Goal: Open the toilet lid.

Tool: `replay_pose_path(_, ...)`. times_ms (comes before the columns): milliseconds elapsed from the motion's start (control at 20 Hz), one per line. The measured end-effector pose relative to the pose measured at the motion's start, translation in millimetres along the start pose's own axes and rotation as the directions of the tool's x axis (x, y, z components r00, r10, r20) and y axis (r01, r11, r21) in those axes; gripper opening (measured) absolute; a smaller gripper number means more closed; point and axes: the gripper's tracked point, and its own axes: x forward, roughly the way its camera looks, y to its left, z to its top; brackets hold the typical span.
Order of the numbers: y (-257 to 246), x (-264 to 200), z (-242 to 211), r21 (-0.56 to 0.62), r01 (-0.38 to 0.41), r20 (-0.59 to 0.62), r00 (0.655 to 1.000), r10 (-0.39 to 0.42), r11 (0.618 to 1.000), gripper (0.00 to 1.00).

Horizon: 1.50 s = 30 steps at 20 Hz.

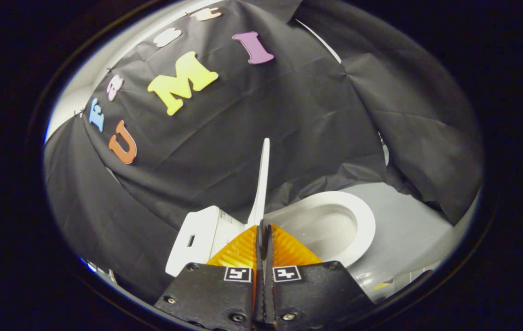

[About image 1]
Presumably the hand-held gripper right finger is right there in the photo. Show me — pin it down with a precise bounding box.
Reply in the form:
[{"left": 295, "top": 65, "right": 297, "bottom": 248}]
[{"left": 261, "top": 223, "right": 377, "bottom": 330}]

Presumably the white toilet bowl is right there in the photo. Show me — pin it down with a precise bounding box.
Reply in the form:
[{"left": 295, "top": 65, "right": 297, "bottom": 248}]
[{"left": 264, "top": 191, "right": 396, "bottom": 302}]

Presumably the white toilet lid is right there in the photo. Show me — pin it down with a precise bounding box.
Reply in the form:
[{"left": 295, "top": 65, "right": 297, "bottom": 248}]
[{"left": 247, "top": 138, "right": 271, "bottom": 228}]

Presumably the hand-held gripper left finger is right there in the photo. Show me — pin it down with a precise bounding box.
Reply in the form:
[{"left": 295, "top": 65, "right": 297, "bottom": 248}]
[{"left": 153, "top": 220, "right": 264, "bottom": 330}]

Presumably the black backdrop cloth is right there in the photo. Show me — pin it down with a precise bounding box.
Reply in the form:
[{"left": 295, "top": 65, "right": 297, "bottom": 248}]
[{"left": 44, "top": 0, "right": 485, "bottom": 304}]

